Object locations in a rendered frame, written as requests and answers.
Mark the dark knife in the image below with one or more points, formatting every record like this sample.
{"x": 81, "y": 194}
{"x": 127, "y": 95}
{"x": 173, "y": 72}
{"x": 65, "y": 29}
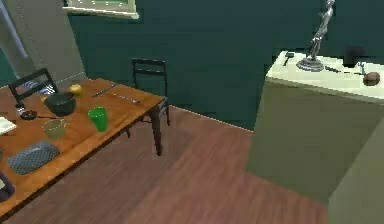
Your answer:
{"x": 104, "y": 90}

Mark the black ladle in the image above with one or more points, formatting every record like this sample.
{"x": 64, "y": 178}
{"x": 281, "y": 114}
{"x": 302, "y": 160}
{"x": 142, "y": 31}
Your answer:
{"x": 29, "y": 115}

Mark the brown wooden dining table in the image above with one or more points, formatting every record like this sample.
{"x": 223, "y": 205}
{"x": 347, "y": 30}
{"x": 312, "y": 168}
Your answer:
{"x": 110, "y": 106}

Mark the dark pen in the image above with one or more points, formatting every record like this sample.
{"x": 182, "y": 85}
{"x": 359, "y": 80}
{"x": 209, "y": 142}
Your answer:
{"x": 332, "y": 69}

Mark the white paper pad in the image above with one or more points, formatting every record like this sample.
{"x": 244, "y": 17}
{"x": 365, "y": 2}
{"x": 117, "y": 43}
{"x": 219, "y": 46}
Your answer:
{"x": 5, "y": 125}

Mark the green plastic cup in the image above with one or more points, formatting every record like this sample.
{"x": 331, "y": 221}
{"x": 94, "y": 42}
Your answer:
{"x": 98, "y": 118}

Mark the dark grey bowl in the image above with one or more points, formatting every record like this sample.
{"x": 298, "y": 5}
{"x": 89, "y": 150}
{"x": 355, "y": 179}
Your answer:
{"x": 61, "y": 104}

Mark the grey checked cloth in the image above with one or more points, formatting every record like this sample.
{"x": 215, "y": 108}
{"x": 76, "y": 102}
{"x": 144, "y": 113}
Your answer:
{"x": 32, "y": 157}

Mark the yellow apple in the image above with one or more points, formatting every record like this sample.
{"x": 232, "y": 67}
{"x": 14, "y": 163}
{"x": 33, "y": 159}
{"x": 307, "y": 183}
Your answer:
{"x": 76, "y": 89}

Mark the silver fork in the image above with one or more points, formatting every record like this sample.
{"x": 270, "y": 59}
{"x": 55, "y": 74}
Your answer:
{"x": 126, "y": 97}

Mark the pale green cabinet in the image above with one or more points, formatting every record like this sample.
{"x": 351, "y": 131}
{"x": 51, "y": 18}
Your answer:
{"x": 313, "y": 133}

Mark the black mug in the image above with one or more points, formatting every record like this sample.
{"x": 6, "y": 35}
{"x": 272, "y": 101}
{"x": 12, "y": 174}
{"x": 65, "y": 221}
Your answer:
{"x": 353, "y": 55}

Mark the clear glass cup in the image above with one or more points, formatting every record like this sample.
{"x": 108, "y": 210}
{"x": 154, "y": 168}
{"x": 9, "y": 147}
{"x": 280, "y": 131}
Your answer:
{"x": 54, "y": 129}

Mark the black spatula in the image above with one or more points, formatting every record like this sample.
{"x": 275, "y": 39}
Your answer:
{"x": 288, "y": 57}

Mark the dark purple bottle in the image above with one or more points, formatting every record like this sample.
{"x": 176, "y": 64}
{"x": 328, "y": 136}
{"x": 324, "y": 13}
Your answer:
{"x": 4, "y": 188}

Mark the small blue tool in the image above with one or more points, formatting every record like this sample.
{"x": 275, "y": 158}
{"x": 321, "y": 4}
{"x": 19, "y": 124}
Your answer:
{"x": 361, "y": 67}

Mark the black slatted chair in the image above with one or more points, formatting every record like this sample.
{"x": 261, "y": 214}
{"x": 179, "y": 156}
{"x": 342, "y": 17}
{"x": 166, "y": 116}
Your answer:
{"x": 31, "y": 83}
{"x": 149, "y": 71}

